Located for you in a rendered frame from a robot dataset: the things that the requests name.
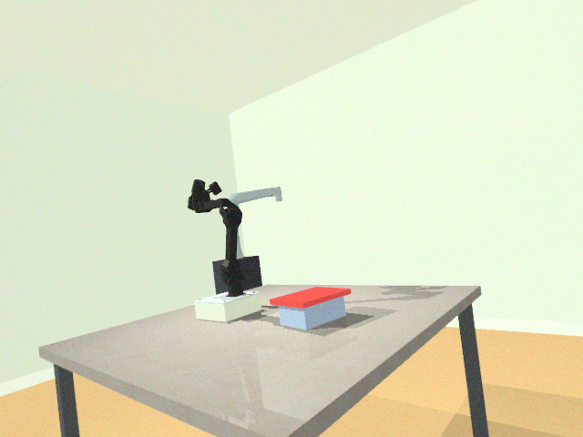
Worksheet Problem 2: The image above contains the light blue open box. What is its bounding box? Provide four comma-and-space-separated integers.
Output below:
278, 296, 346, 330

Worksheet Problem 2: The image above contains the red lid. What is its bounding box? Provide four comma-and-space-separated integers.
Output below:
270, 287, 352, 309

